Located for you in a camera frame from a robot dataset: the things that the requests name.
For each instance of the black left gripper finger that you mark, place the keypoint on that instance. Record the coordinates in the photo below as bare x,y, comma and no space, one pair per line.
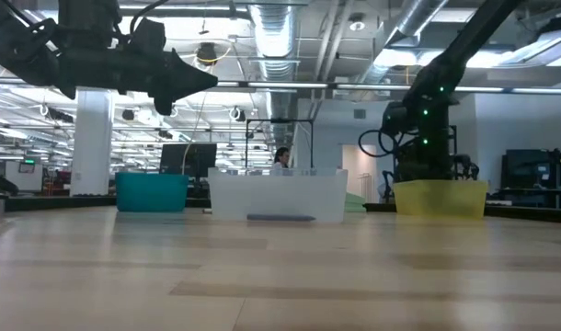
188,86
188,68

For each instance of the clear translucent plastic bin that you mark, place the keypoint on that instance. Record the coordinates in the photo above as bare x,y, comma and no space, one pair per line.
280,197

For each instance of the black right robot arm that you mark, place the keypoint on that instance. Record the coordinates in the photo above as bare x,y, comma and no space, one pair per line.
469,41

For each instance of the black background robot arm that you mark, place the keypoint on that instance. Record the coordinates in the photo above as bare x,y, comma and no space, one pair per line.
466,165

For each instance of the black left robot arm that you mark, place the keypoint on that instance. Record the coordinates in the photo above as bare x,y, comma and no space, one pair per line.
89,23

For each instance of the yellow translucent plastic bin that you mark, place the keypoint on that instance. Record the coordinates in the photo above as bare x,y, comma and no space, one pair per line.
439,200

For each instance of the black background monitor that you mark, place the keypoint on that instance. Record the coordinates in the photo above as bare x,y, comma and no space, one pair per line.
188,158

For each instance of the white square column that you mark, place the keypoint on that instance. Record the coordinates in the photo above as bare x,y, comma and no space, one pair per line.
91,147

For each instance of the mint green stapler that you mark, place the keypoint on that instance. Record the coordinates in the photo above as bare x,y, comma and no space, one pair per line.
354,204

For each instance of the black equipment rack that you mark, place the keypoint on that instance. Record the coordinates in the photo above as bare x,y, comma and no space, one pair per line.
524,170

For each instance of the teal plastic bin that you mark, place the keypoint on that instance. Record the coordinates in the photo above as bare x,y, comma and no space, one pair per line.
152,193

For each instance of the person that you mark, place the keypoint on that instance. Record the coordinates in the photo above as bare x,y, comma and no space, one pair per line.
281,158

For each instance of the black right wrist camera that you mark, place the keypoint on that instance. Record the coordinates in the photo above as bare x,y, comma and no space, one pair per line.
393,119

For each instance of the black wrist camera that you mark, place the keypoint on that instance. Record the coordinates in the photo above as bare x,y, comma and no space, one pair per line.
149,34
393,119

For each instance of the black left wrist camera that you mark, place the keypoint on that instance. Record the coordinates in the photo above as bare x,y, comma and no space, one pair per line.
149,34

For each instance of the black aluminium table frame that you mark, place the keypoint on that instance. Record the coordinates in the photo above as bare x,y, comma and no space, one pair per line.
55,202

